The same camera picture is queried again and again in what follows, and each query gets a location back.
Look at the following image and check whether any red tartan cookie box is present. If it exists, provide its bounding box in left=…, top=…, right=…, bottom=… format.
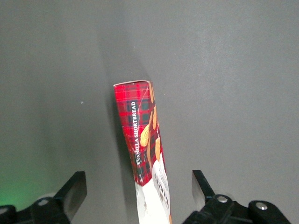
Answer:
left=113, top=80, right=173, bottom=224

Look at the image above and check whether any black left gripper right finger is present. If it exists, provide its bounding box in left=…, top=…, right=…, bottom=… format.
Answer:
left=184, top=170, right=235, bottom=224

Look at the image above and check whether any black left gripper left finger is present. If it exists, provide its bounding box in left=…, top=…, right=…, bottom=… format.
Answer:
left=30, top=171, right=88, bottom=224

